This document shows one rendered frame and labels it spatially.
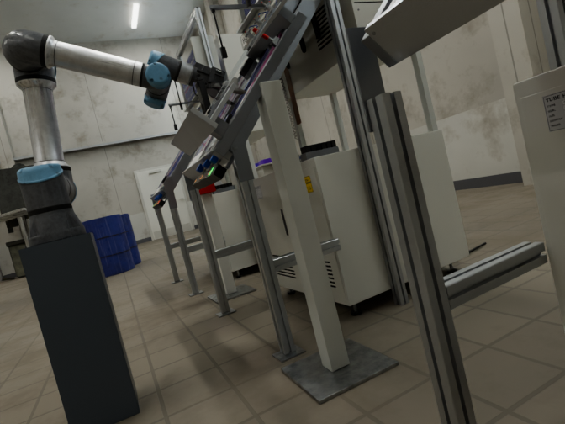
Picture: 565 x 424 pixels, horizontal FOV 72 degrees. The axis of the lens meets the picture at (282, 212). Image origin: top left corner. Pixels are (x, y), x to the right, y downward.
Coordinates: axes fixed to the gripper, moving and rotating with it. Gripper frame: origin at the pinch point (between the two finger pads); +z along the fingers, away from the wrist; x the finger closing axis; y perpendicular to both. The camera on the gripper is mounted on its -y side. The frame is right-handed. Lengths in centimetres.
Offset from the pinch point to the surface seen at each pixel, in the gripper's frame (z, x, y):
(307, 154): 30.1, -5.9, -13.6
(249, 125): 0.1, -20.9, -16.1
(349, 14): 30, -18, 42
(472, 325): 72, -57, -65
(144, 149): 9, 1113, 216
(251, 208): 6, -25, -43
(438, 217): 88, -21, -26
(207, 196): 14, 83, -27
